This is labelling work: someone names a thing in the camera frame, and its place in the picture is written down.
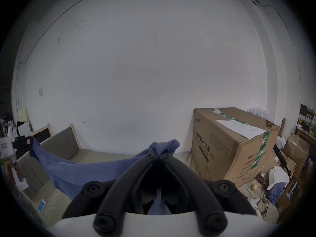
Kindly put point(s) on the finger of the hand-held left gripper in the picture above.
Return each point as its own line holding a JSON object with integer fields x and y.
{"x": 23, "y": 142}

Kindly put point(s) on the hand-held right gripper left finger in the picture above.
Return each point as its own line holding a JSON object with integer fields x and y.
{"x": 118, "y": 194}

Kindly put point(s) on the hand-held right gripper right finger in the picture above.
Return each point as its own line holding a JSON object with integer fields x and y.
{"x": 195, "y": 189}

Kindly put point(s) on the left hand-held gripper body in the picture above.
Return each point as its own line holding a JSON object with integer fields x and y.
{"x": 7, "y": 148}

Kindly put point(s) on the blue shirt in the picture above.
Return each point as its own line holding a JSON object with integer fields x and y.
{"x": 74, "y": 173}

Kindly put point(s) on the person's left hand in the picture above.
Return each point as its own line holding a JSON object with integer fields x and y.
{"x": 9, "y": 171}

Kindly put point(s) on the wooden framed dark board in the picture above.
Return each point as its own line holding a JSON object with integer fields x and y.
{"x": 42, "y": 133}

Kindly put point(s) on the pale yellow board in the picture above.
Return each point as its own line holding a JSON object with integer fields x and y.
{"x": 22, "y": 115}

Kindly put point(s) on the large cardboard carton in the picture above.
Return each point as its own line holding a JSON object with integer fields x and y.
{"x": 222, "y": 152}

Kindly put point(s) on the small yellow ball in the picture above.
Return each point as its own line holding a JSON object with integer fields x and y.
{"x": 254, "y": 187}

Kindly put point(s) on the bed with beige sheet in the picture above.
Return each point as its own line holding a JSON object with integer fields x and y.
{"x": 53, "y": 197}

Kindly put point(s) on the small white and blue card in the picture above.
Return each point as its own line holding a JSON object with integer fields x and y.
{"x": 42, "y": 205}

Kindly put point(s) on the crumpled blue cloth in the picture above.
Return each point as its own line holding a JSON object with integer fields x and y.
{"x": 276, "y": 192}

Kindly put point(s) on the pack of clear water bottles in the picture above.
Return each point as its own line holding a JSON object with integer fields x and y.
{"x": 258, "y": 112}

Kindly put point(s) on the small cardboard carton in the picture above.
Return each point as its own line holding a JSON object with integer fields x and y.
{"x": 296, "y": 148}

